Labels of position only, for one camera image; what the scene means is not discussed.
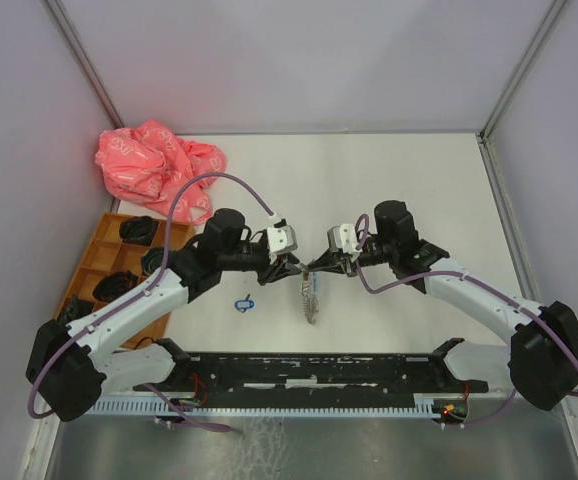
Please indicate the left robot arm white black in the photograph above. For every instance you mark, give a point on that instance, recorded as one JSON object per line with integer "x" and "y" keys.
{"x": 184, "y": 276}

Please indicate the black bundle compartment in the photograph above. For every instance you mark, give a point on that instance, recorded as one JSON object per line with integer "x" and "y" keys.
{"x": 75, "y": 308}
{"x": 114, "y": 286}
{"x": 138, "y": 230}

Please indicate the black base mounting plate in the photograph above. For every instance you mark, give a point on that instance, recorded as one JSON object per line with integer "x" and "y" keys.
{"x": 215, "y": 373}

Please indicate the black bundle middle compartment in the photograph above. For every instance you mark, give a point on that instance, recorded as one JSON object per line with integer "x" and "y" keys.
{"x": 114, "y": 286}

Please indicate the pink plastic bag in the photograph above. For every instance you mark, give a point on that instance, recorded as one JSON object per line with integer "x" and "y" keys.
{"x": 149, "y": 164}

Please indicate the black bundle bottom compartment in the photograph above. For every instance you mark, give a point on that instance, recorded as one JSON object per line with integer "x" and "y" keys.
{"x": 75, "y": 308}

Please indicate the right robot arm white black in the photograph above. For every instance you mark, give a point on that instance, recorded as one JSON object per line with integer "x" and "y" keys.
{"x": 542, "y": 340}

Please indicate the blue key tag on table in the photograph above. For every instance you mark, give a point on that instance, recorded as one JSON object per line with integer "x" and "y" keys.
{"x": 244, "y": 305}

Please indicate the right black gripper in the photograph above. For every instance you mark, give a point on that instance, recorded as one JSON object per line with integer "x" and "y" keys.
{"x": 334, "y": 262}

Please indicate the aluminium frame rail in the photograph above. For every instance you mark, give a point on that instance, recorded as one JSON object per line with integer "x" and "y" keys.
{"x": 72, "y": 380}

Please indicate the black bundle top compartment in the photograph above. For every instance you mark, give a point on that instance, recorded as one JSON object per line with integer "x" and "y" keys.
{"x": 138, "y": 230}

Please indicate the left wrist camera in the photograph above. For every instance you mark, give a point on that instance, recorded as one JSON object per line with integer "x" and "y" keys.
{"x": 281, "y": 237}

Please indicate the orange wooden compartment tray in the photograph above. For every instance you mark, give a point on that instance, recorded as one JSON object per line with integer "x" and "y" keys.
{"x": 106, "y": 254}

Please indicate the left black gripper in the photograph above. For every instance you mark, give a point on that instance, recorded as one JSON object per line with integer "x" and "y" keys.
{"x": 284, "y": 260}

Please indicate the green black bundle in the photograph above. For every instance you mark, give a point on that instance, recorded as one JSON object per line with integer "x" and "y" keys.
{"x": 152, "y": 260}

